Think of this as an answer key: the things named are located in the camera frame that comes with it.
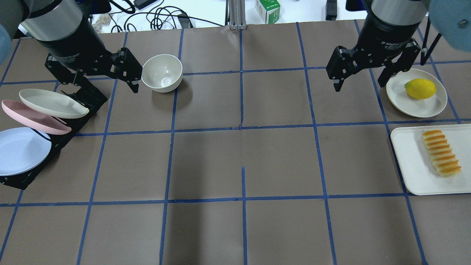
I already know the green white small box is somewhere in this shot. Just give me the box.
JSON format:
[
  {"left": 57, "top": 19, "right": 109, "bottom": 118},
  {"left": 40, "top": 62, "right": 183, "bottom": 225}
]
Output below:
[{"left": 255, "top": 0, "right": 281, "bottom": 24}]

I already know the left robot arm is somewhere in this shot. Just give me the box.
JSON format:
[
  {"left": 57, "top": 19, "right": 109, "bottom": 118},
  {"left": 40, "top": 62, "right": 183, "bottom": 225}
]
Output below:
[{"left": 1, "top": 0, "right": 142, "bottom": 108}]

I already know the yellow lemon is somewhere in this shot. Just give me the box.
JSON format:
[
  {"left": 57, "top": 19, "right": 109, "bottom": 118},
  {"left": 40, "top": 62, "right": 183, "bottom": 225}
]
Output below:
[{"left": 404, "top": 78, "right": 437, "bottom": 100}]

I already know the light blue plate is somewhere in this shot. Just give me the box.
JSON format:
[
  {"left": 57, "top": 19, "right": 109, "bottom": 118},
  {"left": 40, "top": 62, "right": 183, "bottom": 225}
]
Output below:
[{"left": 0, "top": 127, "right": 52, "bottom": 176}]

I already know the aluminium frame post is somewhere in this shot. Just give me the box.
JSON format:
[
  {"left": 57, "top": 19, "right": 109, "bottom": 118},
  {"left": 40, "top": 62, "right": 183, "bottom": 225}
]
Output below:
[{"left": 225, "top": 0, "right": 247, "bottom": 30}]

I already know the cream plate in rack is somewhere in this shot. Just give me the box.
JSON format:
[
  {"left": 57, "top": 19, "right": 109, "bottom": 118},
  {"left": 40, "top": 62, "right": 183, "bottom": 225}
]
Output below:
[{"left": 19, "top": 89, "right": 89, "bottom": 119}]

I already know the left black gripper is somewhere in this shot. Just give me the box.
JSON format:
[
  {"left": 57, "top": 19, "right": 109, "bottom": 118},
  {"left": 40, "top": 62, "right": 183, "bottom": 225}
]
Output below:
[{"left": 45, "top": 22, "right": 142, "bottom": 111}]

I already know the striped bread loaf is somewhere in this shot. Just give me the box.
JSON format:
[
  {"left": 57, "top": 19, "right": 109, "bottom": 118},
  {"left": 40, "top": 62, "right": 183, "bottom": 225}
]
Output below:
[{"left": 422, "top": 130, "right": 461, "bottom": 177}]

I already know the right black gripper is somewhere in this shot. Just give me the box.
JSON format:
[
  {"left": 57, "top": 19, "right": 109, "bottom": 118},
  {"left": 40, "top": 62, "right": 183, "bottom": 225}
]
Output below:
[{"left": 326, "top": 17, "right": 420, "bottom": 92}]

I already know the pink plate in rack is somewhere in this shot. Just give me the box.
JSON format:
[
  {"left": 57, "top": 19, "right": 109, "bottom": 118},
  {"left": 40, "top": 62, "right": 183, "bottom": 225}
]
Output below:
[{"left": 1, "top": 100, "right": 72, "bottom": 135}]

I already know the black plate rack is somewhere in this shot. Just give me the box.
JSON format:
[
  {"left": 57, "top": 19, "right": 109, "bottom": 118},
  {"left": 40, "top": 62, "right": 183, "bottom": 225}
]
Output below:
[{"left": 0, "top": 79, "right": 108, "bottom": 190}]

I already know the white rectangular tray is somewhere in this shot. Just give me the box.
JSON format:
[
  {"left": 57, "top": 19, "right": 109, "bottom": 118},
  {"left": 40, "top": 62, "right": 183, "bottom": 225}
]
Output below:
[{"left": 391, "top": 124, "right": 471, "bottom": 195}]

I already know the black power adapter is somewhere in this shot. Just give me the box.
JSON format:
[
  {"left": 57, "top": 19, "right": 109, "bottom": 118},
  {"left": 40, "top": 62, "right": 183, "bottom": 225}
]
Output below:
[{"left": 177, "top": 13, "right": 194, "bottom": 29}]

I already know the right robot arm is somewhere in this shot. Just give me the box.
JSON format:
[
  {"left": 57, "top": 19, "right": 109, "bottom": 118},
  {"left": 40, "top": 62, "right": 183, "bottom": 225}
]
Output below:
[{"left": 326, "top": 0, "right": 471, "bottom": 92}]

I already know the white ceramic bowl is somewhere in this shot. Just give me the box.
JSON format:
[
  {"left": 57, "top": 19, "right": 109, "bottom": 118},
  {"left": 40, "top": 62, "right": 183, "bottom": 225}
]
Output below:
[{"left": 141, "top": 54, "right": 183, "bottom": 93}]

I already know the cream plate under lemon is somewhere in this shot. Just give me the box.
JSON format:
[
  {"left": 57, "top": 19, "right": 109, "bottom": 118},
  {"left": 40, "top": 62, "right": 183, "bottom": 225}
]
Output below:
[{"left": 386, "top": 69, "right": 448, "bottom": 118}]

